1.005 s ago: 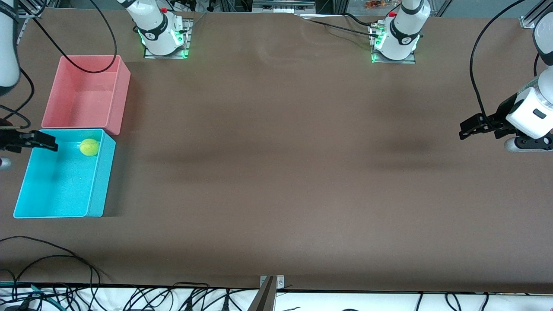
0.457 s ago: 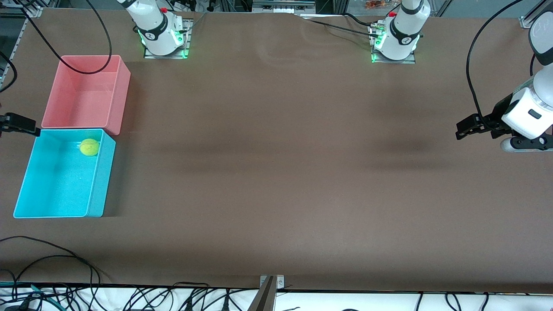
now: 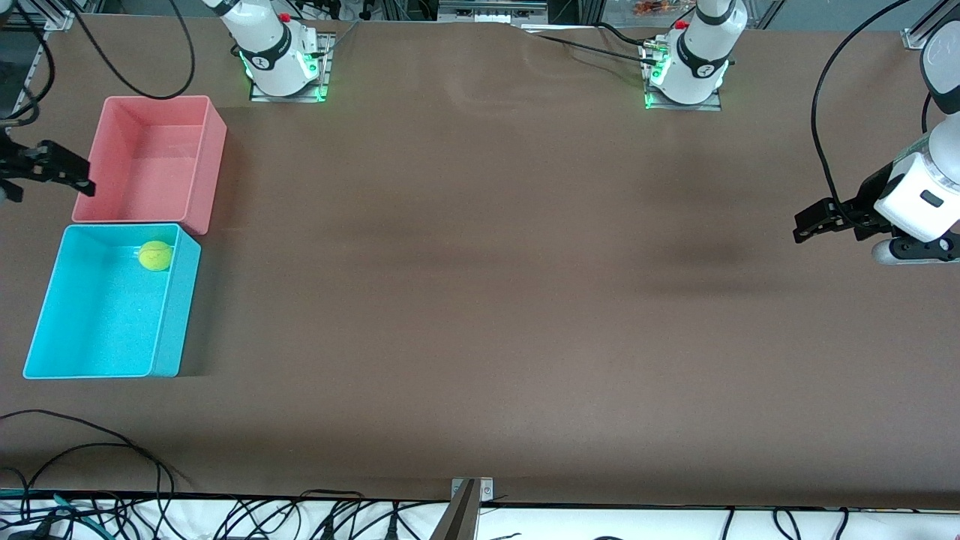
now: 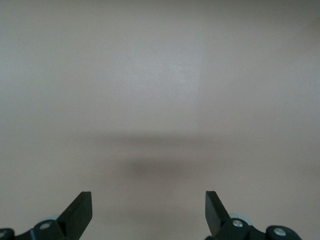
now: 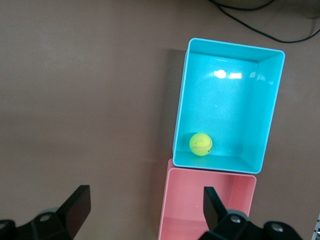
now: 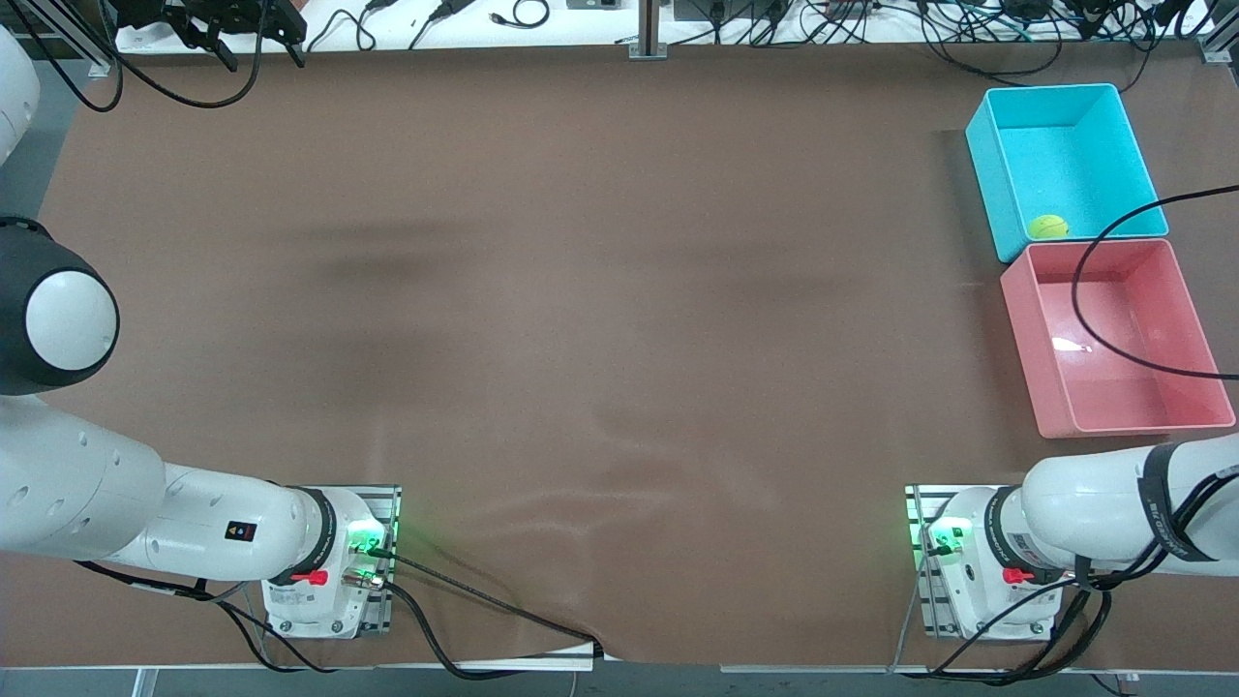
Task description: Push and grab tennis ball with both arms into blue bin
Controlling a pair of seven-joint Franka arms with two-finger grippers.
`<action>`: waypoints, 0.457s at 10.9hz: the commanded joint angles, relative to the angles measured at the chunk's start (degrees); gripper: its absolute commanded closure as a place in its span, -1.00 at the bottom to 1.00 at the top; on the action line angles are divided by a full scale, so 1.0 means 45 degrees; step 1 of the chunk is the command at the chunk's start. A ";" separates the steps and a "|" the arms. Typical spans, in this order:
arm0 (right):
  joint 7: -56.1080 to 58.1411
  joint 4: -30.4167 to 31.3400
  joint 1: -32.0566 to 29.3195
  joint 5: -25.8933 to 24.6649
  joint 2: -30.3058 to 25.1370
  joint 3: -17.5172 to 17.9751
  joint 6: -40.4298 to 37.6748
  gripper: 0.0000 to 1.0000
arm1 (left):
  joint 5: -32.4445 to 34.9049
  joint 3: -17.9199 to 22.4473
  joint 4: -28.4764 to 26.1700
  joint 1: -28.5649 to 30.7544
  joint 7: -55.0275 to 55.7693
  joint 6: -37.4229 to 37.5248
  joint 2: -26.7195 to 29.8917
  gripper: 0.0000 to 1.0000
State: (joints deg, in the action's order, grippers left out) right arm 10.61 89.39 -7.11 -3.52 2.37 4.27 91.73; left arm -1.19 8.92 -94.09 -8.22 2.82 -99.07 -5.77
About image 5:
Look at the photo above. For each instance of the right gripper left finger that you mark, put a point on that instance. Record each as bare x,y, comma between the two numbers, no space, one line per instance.
75,210

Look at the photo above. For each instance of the aluminium table edge rail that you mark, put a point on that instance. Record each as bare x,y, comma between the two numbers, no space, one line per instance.
317,230

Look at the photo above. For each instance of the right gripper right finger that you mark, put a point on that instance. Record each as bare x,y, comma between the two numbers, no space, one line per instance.
215,215

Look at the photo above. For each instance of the blue plastic bin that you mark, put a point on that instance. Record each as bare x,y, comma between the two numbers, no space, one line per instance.
225,100

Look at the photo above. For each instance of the pink plastic bin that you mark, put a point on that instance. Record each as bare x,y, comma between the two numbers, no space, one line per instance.
185,200

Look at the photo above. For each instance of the yellow-green tennis ball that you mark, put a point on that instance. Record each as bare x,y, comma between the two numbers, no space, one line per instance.
200,143

